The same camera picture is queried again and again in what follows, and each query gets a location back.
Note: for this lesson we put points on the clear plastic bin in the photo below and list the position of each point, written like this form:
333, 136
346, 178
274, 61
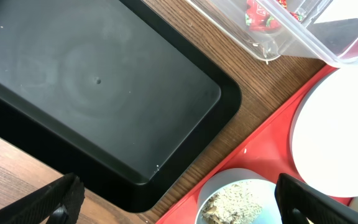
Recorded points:
322, 29

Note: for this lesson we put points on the red snack wrapper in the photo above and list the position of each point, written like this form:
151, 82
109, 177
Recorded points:
259, 20

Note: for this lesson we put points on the black plastic bin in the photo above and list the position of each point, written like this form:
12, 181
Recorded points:
108, 90

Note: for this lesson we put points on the large light blue plate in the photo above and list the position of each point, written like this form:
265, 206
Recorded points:
324, 139

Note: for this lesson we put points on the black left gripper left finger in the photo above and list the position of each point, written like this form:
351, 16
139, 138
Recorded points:
58, 202

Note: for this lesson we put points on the red serving tray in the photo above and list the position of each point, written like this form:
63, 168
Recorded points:
267, 151

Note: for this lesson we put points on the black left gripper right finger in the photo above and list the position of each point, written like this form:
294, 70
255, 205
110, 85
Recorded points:
298, 203

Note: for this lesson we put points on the small blue bowl with food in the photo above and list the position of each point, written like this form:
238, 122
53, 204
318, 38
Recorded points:
237, 196

